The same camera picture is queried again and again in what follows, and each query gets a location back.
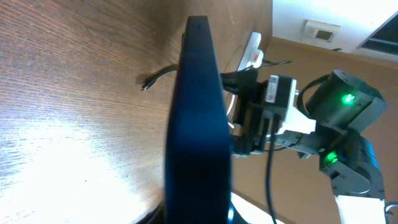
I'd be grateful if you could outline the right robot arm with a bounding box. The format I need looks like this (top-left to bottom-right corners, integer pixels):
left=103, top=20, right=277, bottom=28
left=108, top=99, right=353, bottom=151
left=221, top=68, right=391, bottom=223

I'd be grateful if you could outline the black USB charging cable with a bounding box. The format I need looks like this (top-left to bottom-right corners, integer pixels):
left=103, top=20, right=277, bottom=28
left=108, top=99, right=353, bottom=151
left=140, top=58, right=293, bottom=91

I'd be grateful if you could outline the white USB charger plug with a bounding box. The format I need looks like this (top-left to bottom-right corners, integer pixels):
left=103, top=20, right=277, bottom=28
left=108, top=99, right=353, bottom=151
left=248, top=49, right=264, bottom=68

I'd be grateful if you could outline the dark glass window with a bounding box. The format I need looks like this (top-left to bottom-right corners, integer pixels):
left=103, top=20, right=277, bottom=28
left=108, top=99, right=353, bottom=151
left=360, top=12, right=397, bottom=55

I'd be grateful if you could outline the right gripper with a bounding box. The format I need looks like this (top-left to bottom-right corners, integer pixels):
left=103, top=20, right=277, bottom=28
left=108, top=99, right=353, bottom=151
left=221, top=70, right=267, bottom=156

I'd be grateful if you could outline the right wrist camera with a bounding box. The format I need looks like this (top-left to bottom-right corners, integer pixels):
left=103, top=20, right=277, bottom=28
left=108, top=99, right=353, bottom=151
left=264, top=75, right=317, bottom=135

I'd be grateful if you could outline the white power strip cord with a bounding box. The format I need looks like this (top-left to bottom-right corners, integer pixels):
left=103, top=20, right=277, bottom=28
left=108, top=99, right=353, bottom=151
left=226, top=93, right=236, bottom=129

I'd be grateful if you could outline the white power strip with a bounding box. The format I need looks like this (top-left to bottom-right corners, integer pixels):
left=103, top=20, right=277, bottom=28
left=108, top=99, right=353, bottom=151
left=237, top=32, right=261, bottom=71

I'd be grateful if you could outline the white wall thermostat panel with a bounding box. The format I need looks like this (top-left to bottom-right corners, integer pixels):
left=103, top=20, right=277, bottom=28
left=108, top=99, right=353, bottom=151
left=302, top=20, right=341, bottom=43

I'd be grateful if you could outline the blue Samsung Galaxy smartphone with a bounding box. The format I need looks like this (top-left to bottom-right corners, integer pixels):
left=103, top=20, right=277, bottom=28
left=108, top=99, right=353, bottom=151
left=164, top=16, right=233, bottom=223

